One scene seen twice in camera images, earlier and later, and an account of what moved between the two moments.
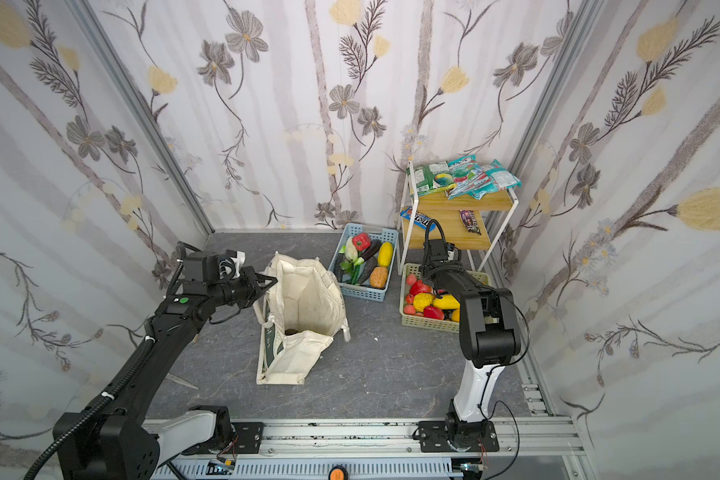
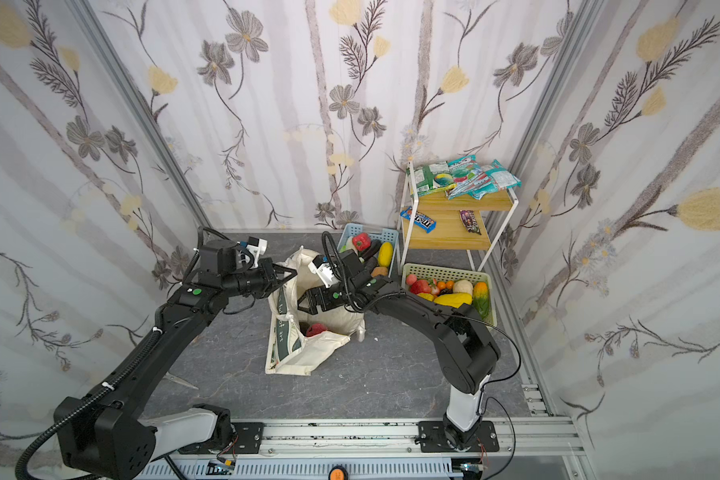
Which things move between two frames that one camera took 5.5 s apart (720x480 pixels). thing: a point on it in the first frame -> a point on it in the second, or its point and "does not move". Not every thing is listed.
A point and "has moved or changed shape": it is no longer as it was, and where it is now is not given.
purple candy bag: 469,220 does not move
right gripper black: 431,258 -> 315,299
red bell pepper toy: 361,241 does not move
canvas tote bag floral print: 299,317 has moved or changed shape
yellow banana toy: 447,302 does not move
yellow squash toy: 385,254 does not move
